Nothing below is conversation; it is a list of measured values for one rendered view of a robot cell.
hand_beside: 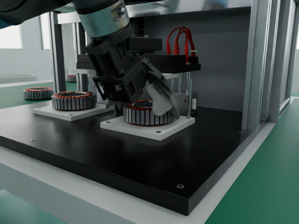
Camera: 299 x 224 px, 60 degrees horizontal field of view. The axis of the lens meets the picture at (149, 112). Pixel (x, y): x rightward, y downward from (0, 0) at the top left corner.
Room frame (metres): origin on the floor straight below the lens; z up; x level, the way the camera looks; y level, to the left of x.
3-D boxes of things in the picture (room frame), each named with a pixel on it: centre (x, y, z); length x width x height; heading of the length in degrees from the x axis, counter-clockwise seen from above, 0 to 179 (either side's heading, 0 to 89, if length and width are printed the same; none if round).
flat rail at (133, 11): (0.70, 0.05, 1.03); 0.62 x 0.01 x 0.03; 56
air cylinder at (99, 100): (0.80, 0.12, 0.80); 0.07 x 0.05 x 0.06; 56
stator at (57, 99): (0.68, 0.20, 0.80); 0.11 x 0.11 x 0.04
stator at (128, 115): (0.55, 0.00, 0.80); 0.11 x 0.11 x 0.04
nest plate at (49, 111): (0.68, 0.20, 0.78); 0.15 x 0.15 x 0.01; 56
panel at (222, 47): (0.83, -0.04, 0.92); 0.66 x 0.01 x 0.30; 56
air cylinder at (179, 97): (0.67, -0.08, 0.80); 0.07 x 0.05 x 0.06; 56
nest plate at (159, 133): (0.55, 0.00, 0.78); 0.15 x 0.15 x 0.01; 56
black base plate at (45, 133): (0.63, 0.09, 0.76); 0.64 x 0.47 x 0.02; 56
